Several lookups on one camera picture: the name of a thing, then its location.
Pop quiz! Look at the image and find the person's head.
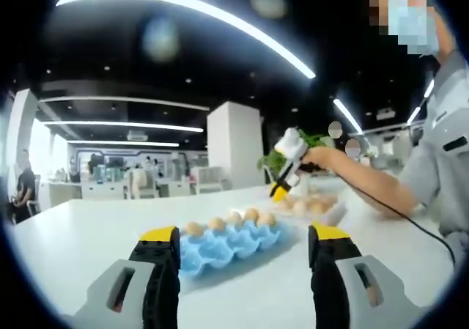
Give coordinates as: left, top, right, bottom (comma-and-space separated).
366, 0, 459, 64

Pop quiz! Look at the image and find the white table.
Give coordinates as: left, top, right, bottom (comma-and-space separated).
12, 182, 457, 329

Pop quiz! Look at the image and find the person's right hand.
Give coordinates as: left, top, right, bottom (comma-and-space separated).
303, 146, 350, 173

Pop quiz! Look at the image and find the green potted plant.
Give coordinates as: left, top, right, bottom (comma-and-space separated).
257, 127, 335, 194

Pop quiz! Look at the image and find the blue egg tray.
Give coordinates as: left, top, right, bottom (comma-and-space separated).
179, 219, 283, 277

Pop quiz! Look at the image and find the clear plastic egg container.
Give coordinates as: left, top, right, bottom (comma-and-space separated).
263, 188, 349, 227

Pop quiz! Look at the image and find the white square pillar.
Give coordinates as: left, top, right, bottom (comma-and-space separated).
7, 89, 40, 183
207, 100, 265, 191

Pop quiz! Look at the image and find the operator in grey shirt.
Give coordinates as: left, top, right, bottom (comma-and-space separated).
398, 50, 469, 271

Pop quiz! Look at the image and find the long ceiling light strip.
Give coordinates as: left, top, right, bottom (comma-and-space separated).
42, 119, 204, 133
407, 78, 435, 125
54, 0, 317, 80
332, 97, 363, 134
67, 140, 180, 148

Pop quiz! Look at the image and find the beige backed office chair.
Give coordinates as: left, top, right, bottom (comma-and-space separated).
126, 167, 159, 200

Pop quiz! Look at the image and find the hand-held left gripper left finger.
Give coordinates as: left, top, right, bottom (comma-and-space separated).
73, 226, 182, 329

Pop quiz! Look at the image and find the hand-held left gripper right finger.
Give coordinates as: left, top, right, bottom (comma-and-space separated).
307, 222, 418, 329

